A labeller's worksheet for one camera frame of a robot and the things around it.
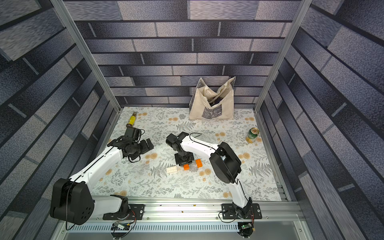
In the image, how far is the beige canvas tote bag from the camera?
0.94 metres

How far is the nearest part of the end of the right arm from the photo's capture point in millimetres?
658

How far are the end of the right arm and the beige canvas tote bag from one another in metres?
0.32
